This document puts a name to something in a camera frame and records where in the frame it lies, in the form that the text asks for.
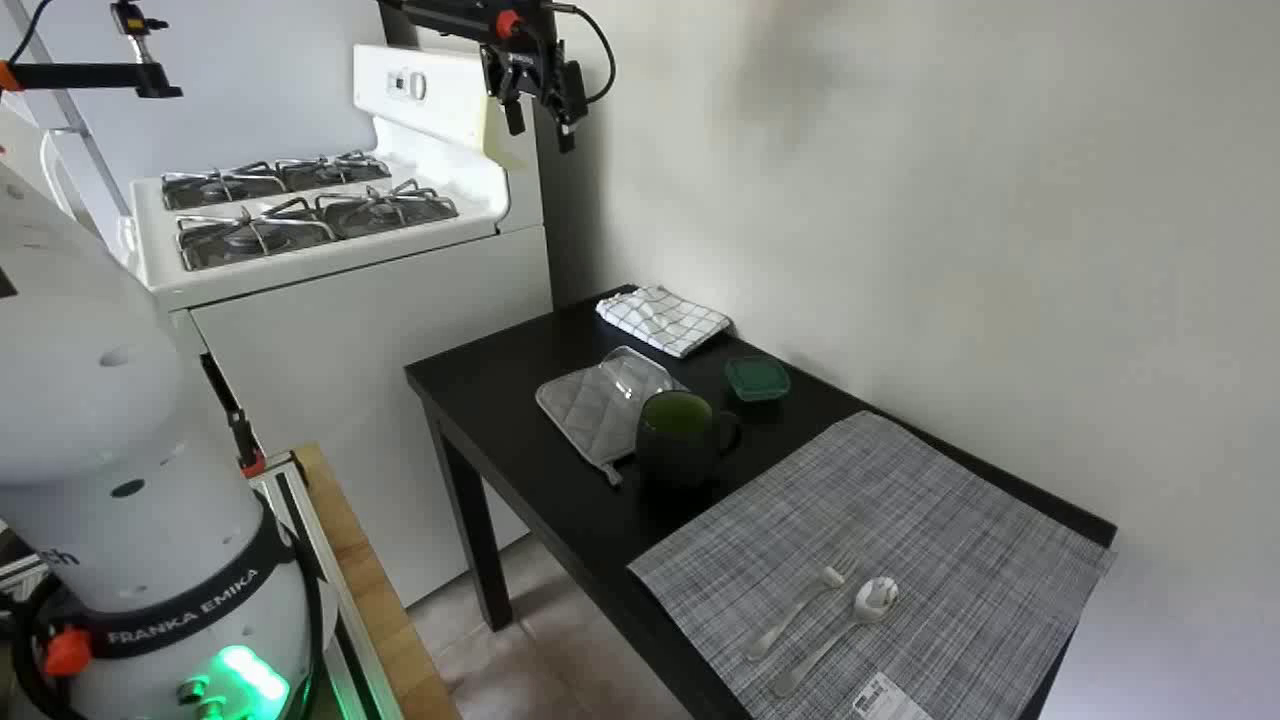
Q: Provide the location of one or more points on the white gas stove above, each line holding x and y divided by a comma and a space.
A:
318, 251

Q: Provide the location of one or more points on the white label tag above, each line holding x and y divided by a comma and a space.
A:
885, 702

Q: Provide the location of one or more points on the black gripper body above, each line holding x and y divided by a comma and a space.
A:
527, 58

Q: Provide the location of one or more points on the grey woven placemat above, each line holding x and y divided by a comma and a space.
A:
988, 587

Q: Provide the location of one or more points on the white checked folded cloth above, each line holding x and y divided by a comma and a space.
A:
663, 319

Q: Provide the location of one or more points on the silver spoon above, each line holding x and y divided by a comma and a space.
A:
871, 607

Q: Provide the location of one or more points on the grey quilted pot holder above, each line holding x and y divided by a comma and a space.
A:
588, 416

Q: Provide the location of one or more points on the black side table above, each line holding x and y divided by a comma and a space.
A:
503, 450

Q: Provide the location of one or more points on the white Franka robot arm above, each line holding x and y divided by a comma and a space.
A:
125, 457

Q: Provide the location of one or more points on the dark green mug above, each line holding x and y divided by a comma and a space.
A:
683, 443

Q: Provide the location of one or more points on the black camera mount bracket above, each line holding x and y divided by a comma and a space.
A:
137, 72

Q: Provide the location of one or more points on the wooden plank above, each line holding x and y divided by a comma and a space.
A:
384, 637

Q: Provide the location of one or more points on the silver fork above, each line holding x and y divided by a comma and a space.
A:
825, 582

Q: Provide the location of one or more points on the clear glass cup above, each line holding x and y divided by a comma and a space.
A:
635, 377

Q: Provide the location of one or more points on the small green dish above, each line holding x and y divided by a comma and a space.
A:
757, 377

